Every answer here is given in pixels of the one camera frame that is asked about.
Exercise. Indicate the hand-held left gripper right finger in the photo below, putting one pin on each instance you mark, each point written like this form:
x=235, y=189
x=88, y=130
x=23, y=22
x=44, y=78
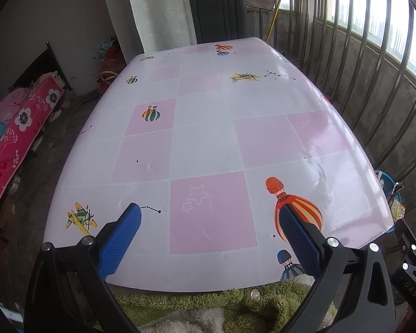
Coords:
x=300, y=242

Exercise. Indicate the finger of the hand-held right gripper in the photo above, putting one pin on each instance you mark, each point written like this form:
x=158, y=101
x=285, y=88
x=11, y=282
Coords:
x=409, y=246

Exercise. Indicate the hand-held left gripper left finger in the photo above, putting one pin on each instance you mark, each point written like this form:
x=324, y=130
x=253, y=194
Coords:
x=119, y=242

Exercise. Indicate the blue plastic basket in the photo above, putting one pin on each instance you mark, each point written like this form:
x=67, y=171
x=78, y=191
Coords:
x=384, y=180

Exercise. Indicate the yellow printed packet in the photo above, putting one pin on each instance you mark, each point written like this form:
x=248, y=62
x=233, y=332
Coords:
x=398, y=208

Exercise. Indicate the green and white fuzzy garment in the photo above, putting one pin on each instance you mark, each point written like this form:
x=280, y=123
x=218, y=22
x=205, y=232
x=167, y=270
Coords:
x=201, y=305

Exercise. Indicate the brown cardboard box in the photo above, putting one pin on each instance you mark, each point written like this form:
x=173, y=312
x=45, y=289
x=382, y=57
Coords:
x=8, y=211

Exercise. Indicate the pink checkered table cover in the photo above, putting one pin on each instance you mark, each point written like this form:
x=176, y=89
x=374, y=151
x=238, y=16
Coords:
x=208, y=138

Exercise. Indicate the metal window railing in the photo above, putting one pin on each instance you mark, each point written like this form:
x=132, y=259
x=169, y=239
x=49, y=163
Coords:
x=390, y=111

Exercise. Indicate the white slippers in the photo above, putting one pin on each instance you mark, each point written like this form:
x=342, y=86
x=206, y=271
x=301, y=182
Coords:
x=55, y=115

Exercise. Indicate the pink floral blanket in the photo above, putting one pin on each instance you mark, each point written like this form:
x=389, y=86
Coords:
x=24, y=128

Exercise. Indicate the pile of colourful bags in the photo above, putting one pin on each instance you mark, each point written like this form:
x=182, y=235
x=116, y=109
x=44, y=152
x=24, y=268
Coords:
x=107, y=73

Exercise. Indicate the light pink pillow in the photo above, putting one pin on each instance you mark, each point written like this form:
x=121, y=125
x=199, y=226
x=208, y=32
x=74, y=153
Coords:
x=8, y=102

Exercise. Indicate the dark wooden headboard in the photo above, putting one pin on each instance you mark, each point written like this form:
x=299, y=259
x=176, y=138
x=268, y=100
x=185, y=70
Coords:
x=38, y=66

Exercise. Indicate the yellow pole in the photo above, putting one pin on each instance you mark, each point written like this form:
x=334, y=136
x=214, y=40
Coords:
x=274, y=14

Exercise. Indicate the white patterned curtain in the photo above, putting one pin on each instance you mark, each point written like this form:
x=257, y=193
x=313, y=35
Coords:
x=159, y=10

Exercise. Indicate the dark green cabinet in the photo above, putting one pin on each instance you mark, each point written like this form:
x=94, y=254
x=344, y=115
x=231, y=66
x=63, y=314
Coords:
x=218, y=10

